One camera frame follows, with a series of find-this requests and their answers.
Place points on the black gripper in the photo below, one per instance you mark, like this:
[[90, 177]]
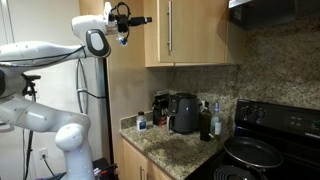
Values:
[[122, 22]]

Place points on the light wood cabinet door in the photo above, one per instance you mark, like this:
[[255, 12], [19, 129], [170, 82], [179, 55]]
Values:
[[150, 36], [196, 30]]

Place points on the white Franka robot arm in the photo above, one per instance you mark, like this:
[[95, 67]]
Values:
[[33, 116]]

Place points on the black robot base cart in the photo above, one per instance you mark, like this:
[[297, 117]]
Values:
[[101, 168]]

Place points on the small wooden cabinet over refrigerator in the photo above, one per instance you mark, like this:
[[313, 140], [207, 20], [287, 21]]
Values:
[[90, 6]]

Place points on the dark grey air fryer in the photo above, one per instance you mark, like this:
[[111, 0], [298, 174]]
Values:
[[183, 113]]

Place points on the light wood base cabinet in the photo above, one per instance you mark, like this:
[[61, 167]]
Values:
[[133, 163]]

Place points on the tall wooden side panel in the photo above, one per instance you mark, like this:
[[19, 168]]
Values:
[[126, 83]]

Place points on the black coffee maker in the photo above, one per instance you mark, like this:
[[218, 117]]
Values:
[[160, 110]]

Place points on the white pill bottle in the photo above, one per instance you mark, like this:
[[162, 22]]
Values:
[[141, 122]]

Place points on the stainless steel refrigerator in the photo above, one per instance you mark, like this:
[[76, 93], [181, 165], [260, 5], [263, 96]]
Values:
[[95, 126]]

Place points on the dark olive oil bottle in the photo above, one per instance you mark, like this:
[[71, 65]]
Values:
[[205, 123]]

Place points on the clear plastic bottle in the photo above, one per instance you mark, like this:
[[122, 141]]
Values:
[[216, 121]]

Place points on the black range hood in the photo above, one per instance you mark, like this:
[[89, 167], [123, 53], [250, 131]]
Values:
[[266, 13]]

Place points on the black stove knob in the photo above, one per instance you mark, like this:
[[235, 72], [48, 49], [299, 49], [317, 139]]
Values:
[[246, 111], [260, 114]]

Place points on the black frying pan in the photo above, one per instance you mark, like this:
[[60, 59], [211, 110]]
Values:
[[253, 151]]

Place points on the black coil burner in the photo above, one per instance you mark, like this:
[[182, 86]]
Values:
[[233, 173]]

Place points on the black electric stove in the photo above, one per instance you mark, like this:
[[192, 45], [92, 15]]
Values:
[[283, 133]]

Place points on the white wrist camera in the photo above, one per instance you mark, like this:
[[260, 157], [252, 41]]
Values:
[[121, 39]]

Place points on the two-door wooden wall cabinet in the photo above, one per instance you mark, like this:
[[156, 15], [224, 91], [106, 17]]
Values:
[[235, 46]]

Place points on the white wall outlet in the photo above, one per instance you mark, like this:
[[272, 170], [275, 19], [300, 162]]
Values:
[[42, 153]]

